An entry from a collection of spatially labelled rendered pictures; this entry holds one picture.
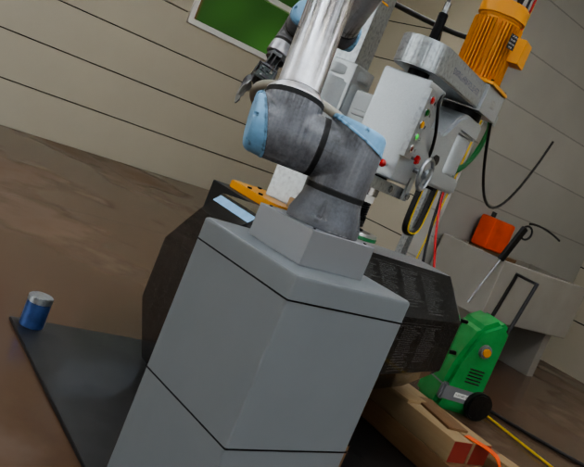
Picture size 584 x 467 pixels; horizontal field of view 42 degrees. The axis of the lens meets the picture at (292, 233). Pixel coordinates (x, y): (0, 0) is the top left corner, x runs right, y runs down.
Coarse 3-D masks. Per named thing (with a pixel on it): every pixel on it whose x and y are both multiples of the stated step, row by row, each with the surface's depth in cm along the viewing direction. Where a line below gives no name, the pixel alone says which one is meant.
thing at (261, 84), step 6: (258, 84) 244; (264, 84) 241; (252, 90) 250; (258, 90) 247; (252, 96) 255; (324, 102) 231; (324, 108) 231; (330, 108) 231; (330, 114) 232; (342, 114) 232
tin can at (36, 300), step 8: (32, 296) 298; (40, 296) 302; (48, 296) 306; (32, 304) 298; (40, 304) 298; (48, 304) 300; (24, 312) 300; (32, 312) 298; (40, 312) 299; (48, 312) 303; (24, 320) 299; (32, 320) 299; (40, 320) 300; (32, 328) 300; (40, 328) 302
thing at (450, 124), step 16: (448, 112) 346; (432, 128) 334; (448, 128) 336; (464, 128) 350; (480, 128) 369; (432, 144) 320; (448, 144) 340; (432, 176) 340; (448, 176) 362; (448, 192) 371
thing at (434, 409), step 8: (400, 392) 342; (408, 392) 347; (408, 400) 336; (416, 400) 340; (424, 400) 344; (432, 400) 351; (432, 408) 339; (440, 408) 345; (440, 416) 332; (448, 416) 336; (448, 424) 324; (456, 424) 329; (464, 432) 326
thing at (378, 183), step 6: (378, 180) 303; (384, 180) 307; (372, 186) 300; (378, 186) 305; (384, 186) 310; (390, 186) 314; (396, 186) 321; (384, 192) 312; (390, 192) 318; (396, 192) 323; (408, 198) 328
